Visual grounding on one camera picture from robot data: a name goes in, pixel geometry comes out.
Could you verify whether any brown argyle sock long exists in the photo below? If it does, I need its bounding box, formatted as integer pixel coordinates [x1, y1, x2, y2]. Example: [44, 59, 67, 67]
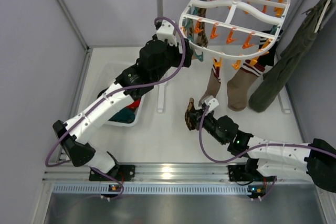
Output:
[184, 98, 199, 131]

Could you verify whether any tan striped sock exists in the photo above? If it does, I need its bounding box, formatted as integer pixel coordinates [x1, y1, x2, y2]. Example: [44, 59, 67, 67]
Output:
[227, 60, 265, 112]
[198, 66, 221, 106]

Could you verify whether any black white-striped sock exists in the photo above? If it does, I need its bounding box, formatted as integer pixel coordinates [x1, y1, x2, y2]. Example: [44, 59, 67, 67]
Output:
[257, 30, 283, 67]

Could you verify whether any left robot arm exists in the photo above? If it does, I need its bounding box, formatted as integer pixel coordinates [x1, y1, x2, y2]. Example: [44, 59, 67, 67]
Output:
[52, 38, 192, 177]

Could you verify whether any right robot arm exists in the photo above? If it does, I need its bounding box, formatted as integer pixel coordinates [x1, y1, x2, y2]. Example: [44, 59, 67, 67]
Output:
[184, 109, 335, 193]

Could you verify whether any white clip sock hanger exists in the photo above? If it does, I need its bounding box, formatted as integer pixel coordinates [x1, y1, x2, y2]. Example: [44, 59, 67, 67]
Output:
[179, 0, 291, 63]

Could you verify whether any teal clip on rim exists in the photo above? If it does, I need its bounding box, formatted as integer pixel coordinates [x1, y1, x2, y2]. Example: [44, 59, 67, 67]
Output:
[192, 52, 204, 62]

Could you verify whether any brown argyle sock short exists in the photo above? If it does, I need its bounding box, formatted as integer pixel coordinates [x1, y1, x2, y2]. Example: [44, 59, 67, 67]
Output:
[195, 8, 208, 48]

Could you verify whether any red sock in basket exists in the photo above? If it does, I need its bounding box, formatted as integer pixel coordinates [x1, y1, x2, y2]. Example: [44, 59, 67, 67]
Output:
[127, 99, 141, 110]

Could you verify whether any teal sock in basket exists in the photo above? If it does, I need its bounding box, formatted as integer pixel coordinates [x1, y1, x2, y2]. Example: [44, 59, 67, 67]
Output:
[109, 108, 135, 124]

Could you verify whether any white plastic laundry basket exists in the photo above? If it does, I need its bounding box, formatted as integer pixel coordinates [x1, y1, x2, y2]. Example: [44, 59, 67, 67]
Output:
[86, 61, 145, 127]

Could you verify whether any olive green hanging garment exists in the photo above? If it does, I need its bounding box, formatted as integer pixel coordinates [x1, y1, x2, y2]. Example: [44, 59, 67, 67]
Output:
[248, 0, 335, 113]

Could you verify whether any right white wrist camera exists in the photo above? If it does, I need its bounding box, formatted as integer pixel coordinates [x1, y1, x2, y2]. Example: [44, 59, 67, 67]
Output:
[201, 96, 219, 112]

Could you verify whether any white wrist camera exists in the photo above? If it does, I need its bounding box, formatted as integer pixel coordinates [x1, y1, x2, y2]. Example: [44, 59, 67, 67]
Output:
[155, 20, 177, 46]
[201, 96, 219, 112]

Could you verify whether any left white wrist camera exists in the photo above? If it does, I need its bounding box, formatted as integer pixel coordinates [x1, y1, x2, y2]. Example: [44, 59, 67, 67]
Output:
[155, 20, 177, 46]

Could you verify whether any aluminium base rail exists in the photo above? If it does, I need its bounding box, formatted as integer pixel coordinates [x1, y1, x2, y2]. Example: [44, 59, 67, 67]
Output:
[41, 162, 292, 196]

